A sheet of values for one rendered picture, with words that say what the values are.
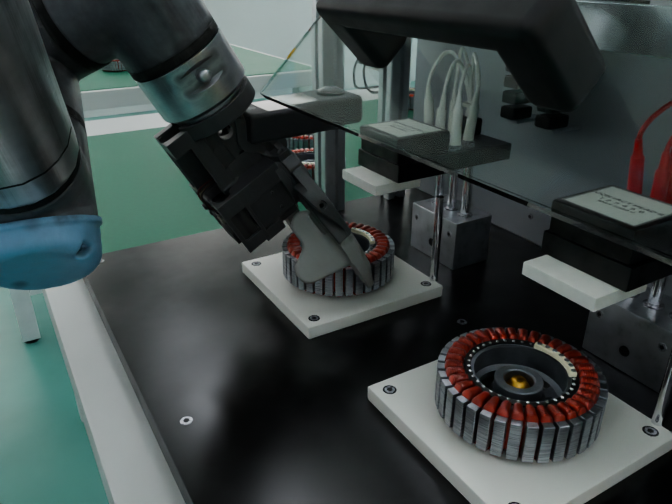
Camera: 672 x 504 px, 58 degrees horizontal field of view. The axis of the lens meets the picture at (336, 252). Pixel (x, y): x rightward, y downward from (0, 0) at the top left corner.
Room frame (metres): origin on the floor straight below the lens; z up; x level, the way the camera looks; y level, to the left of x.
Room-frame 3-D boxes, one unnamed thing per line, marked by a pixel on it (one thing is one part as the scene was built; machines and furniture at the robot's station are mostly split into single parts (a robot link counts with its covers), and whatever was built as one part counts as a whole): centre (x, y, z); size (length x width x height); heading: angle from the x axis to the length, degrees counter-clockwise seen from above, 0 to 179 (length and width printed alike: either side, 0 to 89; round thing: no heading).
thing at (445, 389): (0.34, -0.13, 0.80); 0.11 x 0.11 x 0.04
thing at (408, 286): (0.54, 0.00, 0.78); 0.15 x 0.15 x 0.01; 31
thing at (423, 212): (0.62, -0.13, 0.80); 0.07 x 0.05 x 0.06; 31
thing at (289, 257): (0.54, 0.00, 0.80); 0.11 x 0.11 x 0.04
